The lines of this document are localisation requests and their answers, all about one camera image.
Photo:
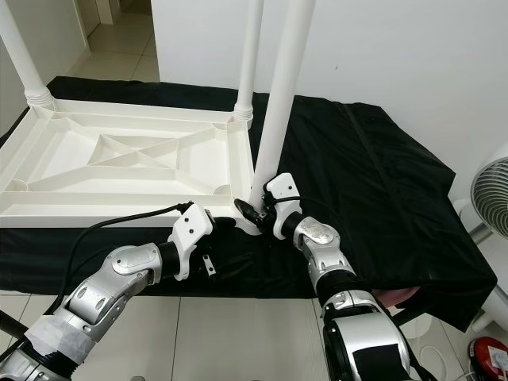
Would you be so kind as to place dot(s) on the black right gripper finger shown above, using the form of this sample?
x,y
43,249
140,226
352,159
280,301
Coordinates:
x,y
246,212

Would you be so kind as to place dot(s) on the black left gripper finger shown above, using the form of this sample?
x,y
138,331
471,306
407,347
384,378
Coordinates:
x,y
222,221

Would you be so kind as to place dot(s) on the white plastic table leg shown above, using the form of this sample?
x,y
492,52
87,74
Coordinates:
x,y
286,87
250,55
24,51

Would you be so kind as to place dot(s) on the white plastic table top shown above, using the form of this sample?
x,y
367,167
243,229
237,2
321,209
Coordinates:
x,y
71,159

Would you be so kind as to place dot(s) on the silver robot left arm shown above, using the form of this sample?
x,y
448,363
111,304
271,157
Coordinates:
x,y
107,298

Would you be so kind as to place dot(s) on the black table cloth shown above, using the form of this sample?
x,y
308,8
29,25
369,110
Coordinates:
x,y
413,198

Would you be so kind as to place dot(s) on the pink round object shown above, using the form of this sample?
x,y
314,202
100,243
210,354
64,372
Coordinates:
x,y
397,298

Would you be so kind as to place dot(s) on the white standing fan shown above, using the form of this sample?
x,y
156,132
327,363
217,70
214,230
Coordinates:
x,y
490,190

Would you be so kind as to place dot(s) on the red round canister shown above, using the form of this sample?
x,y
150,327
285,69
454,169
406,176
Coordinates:
x,y
492,359

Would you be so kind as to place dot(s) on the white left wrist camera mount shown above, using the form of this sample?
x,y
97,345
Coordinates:
x,y
194,226

